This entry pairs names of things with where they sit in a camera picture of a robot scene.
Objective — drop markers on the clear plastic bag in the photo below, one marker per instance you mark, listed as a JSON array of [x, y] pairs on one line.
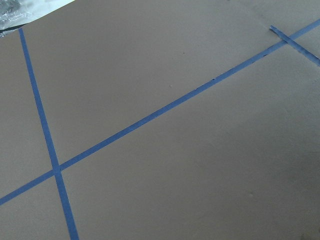
[[20, 12]]

